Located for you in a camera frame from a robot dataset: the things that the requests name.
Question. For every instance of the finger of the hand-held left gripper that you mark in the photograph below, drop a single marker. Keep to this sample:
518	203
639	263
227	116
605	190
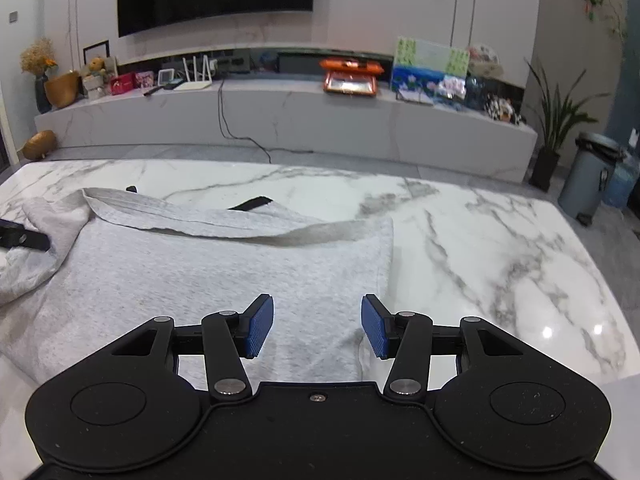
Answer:
259	327
375	327
22	238

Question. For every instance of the light grey sweatshirt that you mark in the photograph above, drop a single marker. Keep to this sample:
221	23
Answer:
200	270

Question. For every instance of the brown wooden gourd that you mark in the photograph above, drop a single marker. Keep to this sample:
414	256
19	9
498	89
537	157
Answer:
39	145

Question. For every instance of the brown wooden bowl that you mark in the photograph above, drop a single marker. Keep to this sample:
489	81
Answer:
62	90

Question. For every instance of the dried flowers in dark vase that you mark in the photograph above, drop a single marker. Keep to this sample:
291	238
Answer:
40	62

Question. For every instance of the brown teddy bear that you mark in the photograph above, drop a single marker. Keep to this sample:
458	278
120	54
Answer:
96	77

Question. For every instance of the red gift box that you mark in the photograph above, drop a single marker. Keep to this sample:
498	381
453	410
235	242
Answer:
123	84

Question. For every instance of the black remote control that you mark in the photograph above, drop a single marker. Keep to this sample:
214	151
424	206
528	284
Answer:
154	91

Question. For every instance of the pink printed box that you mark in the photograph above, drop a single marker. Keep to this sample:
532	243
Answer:
144	81

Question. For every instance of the white marble television console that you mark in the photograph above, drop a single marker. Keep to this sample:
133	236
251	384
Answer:
325	120

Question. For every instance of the small white display clock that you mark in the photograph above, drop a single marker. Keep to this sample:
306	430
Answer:
166	76

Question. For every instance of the white router with antennas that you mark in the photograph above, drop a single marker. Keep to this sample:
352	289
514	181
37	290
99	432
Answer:
192	82

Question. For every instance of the open orange plastic case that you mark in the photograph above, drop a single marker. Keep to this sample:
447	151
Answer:
352	80

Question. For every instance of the black and white plush toy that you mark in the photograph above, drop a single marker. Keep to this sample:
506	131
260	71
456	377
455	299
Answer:
502	110

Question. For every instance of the grey pedal trash bin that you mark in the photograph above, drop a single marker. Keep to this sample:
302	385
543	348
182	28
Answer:
590	180

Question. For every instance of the blue and green painting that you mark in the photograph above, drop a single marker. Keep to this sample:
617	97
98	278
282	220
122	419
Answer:
430	67

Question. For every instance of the potted long-leaf plant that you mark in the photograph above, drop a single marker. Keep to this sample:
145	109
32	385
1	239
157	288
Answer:
547	125

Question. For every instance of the blue plastic container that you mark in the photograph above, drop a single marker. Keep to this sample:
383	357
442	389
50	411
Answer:
625	180

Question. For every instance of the round painted hand fan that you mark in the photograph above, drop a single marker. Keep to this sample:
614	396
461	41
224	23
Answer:
485	55

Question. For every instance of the black picture frame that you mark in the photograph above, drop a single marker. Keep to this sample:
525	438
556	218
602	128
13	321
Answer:
95	48

